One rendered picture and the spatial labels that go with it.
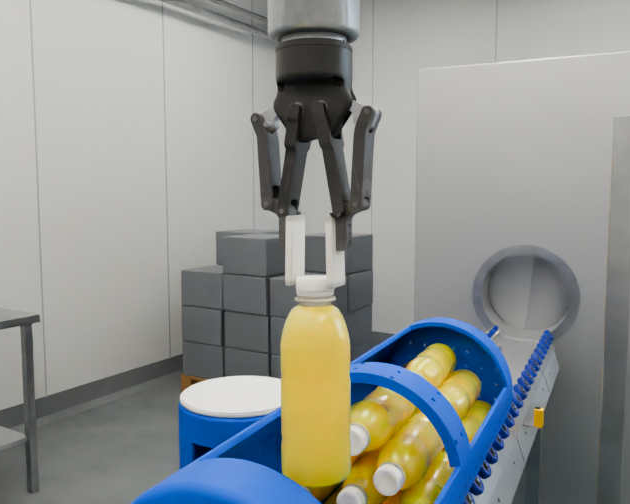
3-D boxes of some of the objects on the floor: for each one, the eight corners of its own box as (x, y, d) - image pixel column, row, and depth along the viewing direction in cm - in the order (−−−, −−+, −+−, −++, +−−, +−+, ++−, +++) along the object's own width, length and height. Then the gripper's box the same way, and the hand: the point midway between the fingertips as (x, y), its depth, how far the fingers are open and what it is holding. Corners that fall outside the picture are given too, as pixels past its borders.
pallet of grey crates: (373, 391, 481) (374, 233, 470) (318, 424, 413) (318, 241, 402) (246, 368, 544) (245, 228, 532) (181, 393, 476) (177, 234, 464)
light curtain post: (610, 708, 186) (638, 116, 170) (610, 723, 181) (639, 114, 164) (588, 701, 189) (613, 117, 172) (587, 716, 183) (613, 115, 167)
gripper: (408, 42, 62) (406, 285, 64) (259, 58, 69) (262, 276, 71) (381, 23, 55) (380, 296, 57) (220, 44, 62) (224, 285, 64)
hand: (315, 252), depth 64 cm, fingers closed on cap, 4 cm apart
